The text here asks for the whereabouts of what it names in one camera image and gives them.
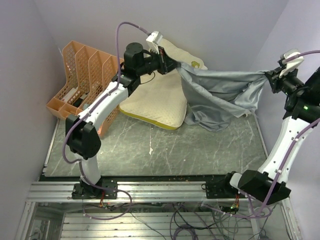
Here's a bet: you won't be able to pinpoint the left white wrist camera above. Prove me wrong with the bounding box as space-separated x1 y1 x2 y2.
146 31 163 54

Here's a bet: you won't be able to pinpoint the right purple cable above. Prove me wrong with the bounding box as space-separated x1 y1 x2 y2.
199 49 320 220

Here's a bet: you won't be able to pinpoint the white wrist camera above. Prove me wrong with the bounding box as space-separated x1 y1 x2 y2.
279 48 304 78
146 31 163 54

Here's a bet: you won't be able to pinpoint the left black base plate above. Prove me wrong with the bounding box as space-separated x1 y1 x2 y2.
71 180 118 200

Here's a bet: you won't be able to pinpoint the grey pillowcase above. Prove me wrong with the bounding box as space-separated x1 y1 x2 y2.
177 62 268 132

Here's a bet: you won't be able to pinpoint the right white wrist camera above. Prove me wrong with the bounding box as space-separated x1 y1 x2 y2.
279 48 304 78

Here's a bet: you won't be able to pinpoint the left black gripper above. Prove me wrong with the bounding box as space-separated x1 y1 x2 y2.
137 46 183 77

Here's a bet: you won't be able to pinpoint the purple cable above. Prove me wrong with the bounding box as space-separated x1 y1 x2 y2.
62 21 152 221
199 49 320 220

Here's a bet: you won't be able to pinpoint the tangled cables under table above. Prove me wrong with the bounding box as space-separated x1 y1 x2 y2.
82 199 278 240

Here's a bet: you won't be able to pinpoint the white red box in organizer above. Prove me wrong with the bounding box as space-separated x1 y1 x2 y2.
61 87 81 104

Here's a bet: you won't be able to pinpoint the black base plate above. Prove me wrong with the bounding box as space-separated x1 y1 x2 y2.
201 181 244 199
71 180 118 200

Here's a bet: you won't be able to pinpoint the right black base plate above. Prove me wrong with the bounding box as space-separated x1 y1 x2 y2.
201 181 244 199

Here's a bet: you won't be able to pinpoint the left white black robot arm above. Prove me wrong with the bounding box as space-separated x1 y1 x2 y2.
62 42 179 199

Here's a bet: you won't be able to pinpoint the orange plastic file organizer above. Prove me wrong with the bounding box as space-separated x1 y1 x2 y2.
45 40 130 139

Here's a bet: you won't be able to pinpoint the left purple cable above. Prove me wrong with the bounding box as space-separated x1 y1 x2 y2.
62 21 152 221

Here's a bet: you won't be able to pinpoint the aluminium mounting rail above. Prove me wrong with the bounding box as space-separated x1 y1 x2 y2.
26 181 234 203

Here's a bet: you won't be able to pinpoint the cream yellow pillow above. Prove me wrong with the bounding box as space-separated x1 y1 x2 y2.
118 37 208 131

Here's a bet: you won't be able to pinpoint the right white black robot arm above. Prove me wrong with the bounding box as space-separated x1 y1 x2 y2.
220 67 320 205

